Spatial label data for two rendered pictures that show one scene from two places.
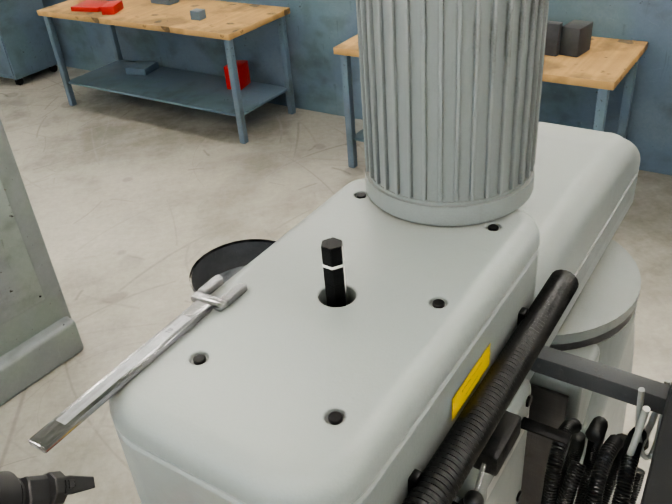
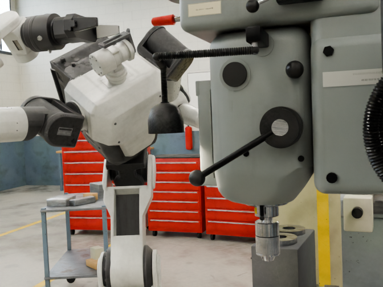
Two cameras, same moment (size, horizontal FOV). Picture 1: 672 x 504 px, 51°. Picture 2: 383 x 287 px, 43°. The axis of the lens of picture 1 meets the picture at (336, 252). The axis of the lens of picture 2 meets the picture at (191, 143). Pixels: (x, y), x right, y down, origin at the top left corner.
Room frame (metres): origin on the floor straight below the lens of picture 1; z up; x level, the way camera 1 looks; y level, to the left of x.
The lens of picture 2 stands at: (0.15, -0.86, 1.48)
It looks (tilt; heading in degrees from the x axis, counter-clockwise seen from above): 3 degrees down; 73
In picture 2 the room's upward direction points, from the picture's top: 2 degrees counter-clockwise
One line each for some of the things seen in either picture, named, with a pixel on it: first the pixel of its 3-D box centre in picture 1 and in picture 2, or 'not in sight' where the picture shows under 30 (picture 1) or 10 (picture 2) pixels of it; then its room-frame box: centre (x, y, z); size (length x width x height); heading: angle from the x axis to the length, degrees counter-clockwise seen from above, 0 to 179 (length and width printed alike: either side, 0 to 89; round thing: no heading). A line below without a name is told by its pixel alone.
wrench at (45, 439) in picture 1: (146, 353); not in sight; (0.49, 0.18, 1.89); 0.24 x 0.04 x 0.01; 145
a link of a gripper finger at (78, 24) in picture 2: not in sight; (84, 23); (0.25, 0.27, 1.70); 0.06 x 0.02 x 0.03; 144
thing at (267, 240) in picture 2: not in sight; (267, 239); (0.56, 0.00, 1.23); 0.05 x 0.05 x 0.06
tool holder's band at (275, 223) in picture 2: not in sight; (267, 223); (0.56, 0.00, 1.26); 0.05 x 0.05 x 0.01
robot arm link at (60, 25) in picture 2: not in sight; (64, 32); (0.21, 0.37, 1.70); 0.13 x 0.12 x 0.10; 54
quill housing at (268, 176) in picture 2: not in sight; (265, 118); (0.56, 0.00, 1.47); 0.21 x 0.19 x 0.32; 54
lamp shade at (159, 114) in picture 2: not in sight; (165, 117); (0.38, 0.09, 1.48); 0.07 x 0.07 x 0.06
